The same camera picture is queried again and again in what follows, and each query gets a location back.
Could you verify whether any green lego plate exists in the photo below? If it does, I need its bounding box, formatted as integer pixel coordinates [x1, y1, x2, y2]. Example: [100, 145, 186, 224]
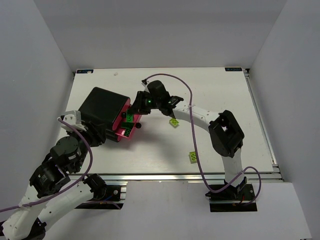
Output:
[126, 109, 134, 123]

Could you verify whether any green stepped lego piece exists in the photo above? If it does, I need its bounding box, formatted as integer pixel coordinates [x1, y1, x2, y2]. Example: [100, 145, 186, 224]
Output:
[120, 121, 135, 129]

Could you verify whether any pink drawer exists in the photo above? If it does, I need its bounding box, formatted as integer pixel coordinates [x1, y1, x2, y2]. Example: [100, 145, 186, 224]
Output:
[114, 111, 142, 142]

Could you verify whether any dark green square lego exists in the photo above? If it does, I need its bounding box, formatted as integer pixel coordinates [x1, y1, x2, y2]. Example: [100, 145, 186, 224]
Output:
[123, 128, 132, 138]

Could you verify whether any black drawer cabinet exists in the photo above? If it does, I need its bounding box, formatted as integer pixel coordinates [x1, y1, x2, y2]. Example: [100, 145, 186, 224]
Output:
[78, 87, 131, 142]

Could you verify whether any lime rectangular lego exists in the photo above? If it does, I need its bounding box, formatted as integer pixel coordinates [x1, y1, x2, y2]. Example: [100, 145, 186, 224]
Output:
[169, 118, 179, 128]

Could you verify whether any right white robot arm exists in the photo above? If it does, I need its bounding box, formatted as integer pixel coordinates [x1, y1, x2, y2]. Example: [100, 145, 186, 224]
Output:
[128, 80, 247, 194]

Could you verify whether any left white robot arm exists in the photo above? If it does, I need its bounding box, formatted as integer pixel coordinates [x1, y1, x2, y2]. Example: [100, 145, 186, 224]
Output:
[0, 120, 107, 240]

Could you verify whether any left blue corner label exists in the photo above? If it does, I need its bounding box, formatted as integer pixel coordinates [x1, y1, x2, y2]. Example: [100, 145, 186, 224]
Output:
[76, 69, 94, 74]

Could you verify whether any blue corner label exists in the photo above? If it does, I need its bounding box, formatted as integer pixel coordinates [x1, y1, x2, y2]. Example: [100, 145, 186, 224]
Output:
[224, 67, 243, 72]
[76, 69, 94, 74]

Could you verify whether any right blue corner label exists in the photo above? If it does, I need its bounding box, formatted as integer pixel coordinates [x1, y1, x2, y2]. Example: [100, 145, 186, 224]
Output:
[224, 67, 243, 72]

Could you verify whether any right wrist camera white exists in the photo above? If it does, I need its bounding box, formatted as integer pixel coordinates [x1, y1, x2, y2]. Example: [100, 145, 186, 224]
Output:
[141, 79, 149, 93]

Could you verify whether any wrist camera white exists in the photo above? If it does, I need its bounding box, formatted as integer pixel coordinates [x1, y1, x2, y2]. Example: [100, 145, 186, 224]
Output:
[141, 79, 149, 93]
[57, 110, 86, 131]

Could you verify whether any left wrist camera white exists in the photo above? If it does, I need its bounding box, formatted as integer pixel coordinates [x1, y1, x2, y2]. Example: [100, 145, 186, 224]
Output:
[57, 110, 86, 131]

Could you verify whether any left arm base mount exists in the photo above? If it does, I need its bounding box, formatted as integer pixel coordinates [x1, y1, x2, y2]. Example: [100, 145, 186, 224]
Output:
[76, 173, 124, 210]

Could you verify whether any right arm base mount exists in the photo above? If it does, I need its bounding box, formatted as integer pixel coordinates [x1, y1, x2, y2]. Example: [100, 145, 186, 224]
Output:
[205, 184, 258, 213]

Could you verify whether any aluminium table front rail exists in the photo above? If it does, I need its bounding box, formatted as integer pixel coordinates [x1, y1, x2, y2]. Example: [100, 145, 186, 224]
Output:
[69, 172, 283, 181]

